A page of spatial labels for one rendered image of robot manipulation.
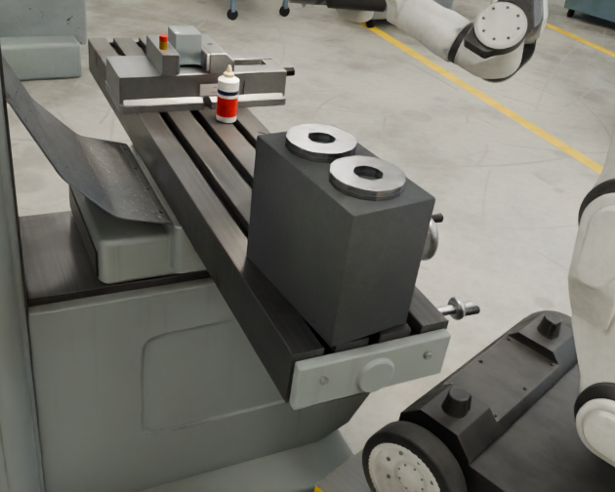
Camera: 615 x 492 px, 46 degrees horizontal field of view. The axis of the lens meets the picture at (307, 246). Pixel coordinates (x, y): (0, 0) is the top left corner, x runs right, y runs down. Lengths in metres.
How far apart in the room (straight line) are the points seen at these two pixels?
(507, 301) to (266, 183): 1.95
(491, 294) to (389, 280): 1.94
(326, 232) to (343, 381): 0.20
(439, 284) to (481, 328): 0.27
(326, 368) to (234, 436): 0.79
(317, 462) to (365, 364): 0.86
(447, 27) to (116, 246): 0.65
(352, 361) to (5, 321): 0.59
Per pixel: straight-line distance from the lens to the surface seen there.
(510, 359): 1.54
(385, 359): 0.94
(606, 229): 1.16
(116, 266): 1.29
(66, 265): 1.37
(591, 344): 1.31
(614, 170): 1.19
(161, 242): 1.29
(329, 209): 0.83
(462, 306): 1.73
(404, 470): 1.37
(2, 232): 1.17
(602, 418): 1.30
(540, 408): 1.49
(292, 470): 1.74
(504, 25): 1.18
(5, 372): 1.30
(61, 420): 1.48
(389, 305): 0.91
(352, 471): 1.49
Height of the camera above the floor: 1.51
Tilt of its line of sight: 32 degrees down
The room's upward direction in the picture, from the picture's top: 8 degrees clockwise
